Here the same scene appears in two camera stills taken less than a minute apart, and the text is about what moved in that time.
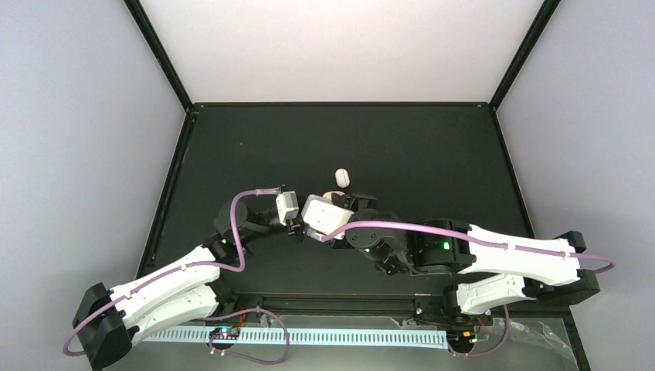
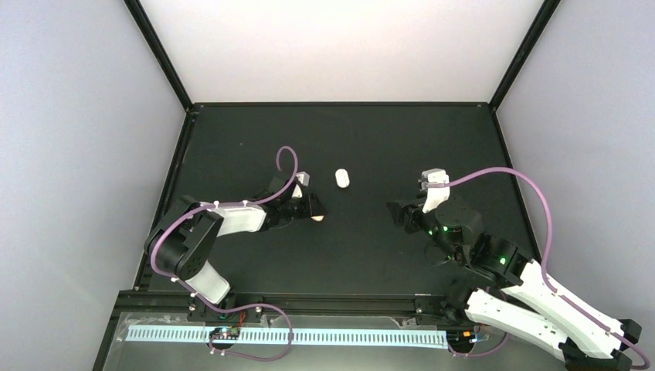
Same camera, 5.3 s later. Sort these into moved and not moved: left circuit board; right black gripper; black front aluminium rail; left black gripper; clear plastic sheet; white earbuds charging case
Moved: left black gripper; right black gripper
Not moved: black front aluminium rail; left circuit board; clear plastic sheet; white earbuds charging case
